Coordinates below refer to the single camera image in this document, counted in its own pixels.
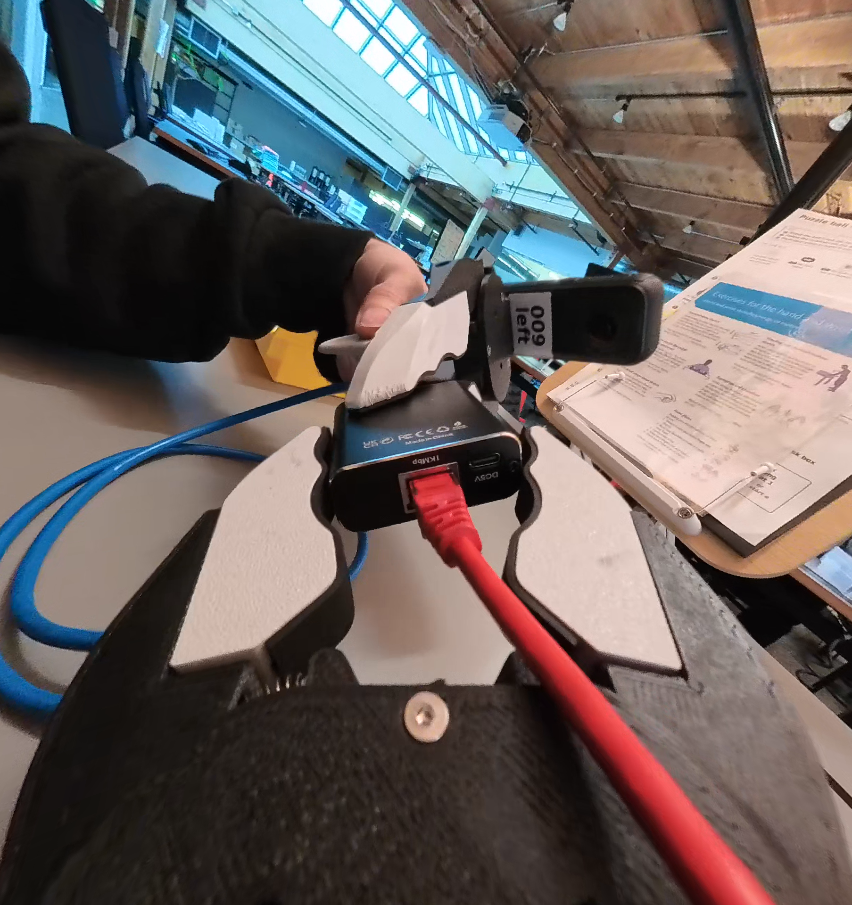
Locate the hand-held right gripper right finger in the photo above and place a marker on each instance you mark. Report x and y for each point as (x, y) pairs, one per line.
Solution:
(595, 565)

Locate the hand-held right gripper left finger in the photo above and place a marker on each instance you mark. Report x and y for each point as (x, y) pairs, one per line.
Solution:
(256, 565)

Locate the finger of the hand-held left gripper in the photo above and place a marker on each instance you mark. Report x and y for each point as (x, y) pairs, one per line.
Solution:
(411, 346)

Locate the black network splitter box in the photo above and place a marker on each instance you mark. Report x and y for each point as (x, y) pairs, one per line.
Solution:
(411, 438)

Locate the person's left forearm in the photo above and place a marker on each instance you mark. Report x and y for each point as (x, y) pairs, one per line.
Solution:
(150, 261)

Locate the grey desk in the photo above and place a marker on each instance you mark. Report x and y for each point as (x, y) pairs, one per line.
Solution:
(114, 396)

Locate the person's left hand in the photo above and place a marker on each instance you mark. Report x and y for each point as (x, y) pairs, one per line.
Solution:
(387, 283)

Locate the page holder ledge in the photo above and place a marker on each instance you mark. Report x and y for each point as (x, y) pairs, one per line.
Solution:
(631, 471)

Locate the ceiling-mounted grey unit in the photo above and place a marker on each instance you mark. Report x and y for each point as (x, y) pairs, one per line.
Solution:
(505, 121)

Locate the printed instruction sheet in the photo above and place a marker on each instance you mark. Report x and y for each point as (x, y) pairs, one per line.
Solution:
(751, 396)

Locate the ceiling spot lamp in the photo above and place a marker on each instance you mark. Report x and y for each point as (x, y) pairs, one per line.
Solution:
(620, 112)
(839, 119)
(560, 18)

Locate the black pole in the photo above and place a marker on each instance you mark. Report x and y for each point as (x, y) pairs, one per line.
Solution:
(822, 170)

